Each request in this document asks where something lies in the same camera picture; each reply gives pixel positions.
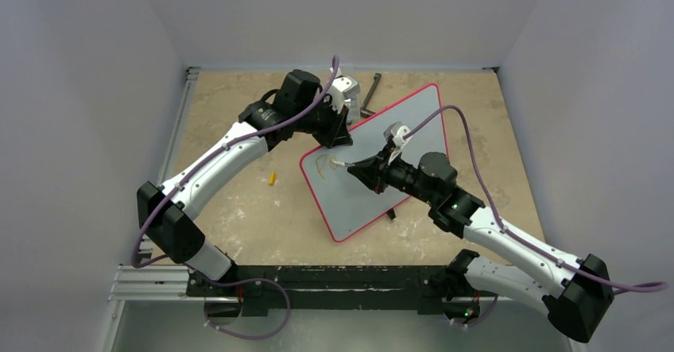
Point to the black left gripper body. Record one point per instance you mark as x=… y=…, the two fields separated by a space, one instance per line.
x=323 y=117

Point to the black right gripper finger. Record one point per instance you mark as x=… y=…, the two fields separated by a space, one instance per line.
x=376 y=163
x=371 y=180

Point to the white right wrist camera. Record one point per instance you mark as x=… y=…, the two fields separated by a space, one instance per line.
x=396 y=139

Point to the red framed whiteboard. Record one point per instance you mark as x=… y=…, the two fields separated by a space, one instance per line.
x=348 y=184

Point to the black whiteboard stand clip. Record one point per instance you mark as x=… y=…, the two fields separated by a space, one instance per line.
x=391 y=214

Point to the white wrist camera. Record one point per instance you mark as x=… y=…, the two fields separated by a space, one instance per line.
x=396 y=139
x=344 y=92

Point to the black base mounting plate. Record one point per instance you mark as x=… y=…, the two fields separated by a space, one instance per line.
x=254 y=290

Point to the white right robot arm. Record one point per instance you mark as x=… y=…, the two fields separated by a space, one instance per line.
x=571 y=291

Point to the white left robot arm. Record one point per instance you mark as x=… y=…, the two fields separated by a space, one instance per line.
x=302 y=104

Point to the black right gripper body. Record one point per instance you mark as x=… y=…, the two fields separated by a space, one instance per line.
x=380 y=173

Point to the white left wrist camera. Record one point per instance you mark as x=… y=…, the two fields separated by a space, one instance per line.
x=344 y=92

